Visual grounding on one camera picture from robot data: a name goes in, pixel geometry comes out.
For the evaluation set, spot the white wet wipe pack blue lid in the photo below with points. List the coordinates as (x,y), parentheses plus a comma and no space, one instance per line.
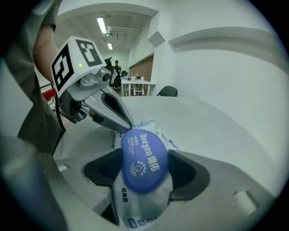
(144,162)

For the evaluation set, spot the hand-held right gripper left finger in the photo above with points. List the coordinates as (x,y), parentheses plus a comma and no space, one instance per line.
(101,169)

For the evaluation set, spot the long ceiling light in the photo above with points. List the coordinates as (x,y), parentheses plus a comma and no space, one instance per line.
(101,24)

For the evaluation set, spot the red box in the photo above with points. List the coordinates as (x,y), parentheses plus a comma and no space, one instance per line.
(49,93)

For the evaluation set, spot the grey square wall panel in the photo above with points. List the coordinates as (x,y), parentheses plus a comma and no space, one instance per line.
(156,38)

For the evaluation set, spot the white table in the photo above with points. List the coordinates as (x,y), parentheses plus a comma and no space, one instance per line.
(135,82)

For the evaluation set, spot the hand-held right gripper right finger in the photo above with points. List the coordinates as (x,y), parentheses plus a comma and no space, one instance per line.
(189,173)

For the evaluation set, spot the white ceiling pipes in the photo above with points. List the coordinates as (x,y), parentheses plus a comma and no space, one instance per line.
(123,29)

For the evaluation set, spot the short ceiling light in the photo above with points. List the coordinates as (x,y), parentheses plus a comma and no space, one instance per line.
(110,46)

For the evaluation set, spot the black office chair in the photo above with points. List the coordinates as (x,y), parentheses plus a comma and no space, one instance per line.
(114,82)
(167,91)

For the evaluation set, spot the person's left forearm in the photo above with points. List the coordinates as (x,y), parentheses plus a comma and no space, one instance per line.
(44,52)

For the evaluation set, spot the white pot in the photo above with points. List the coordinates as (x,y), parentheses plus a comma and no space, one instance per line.
(132,78)

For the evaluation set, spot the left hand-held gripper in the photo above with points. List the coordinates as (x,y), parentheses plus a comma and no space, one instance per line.
(67,67)

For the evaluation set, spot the person's grey shirt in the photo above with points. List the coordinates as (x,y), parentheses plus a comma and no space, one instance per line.
(38,117)

